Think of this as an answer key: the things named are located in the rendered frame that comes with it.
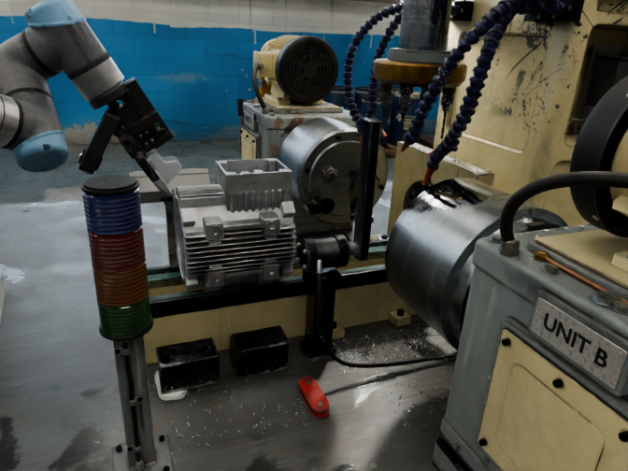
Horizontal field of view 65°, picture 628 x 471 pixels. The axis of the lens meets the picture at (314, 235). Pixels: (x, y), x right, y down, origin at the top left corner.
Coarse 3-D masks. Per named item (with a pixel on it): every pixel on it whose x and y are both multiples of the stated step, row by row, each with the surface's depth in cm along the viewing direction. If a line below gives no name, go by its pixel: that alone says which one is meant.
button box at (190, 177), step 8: (192, 168) 110; (200, 168) 111; (136, 176) 106; (144, 176) 106; (176, 176) 108; (184, 176) 109; (192, 176) 110; (200, 176) 110; (208, 176) 111; (144, 184) 106; (152, 184) 106; (168, 184) 107; (176, 184) 108; (184, 184) 109; (192, 184) 109; (200, 184) 110; (144, 192) 105; (152, 192) 106; (160, 192) 106; (144, 200) 110; (152, 200) 111; (160, 200) 111
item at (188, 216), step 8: (192, 208) 85; (280, 208) 91; (288, 208) 90; (184, 216) 84; (192, 216) 84; (288, 216) 91; (184, 224) 84; (192, 224) 85; (288, 264) 95; (280, 272) 95; (288, 272) 94; (192, 280) 88; (192, 288) 90
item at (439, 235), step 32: (448, 192) 79; (480, 192) 77; (416, 224) 78; (448, 224) 73; (480, 224) 69; (544, 224) 68; (416, 256) 76; (448, 256) 70; (416, 288) 76; (448, 288) 70; (448, 320) 72
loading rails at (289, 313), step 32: (352, 256) 112; (384, 256) 115; (160, 288) 98; (224, 288) 95; (256, 288) 94; (288, 288) 97; (352, 288) 102; (384, 288) 106; (160, 320) 89; (192, 320) 91; (224, 320) 94; (256, 320) 97; (288, 320) 99; (352, 320) 106; (384, 320) 109
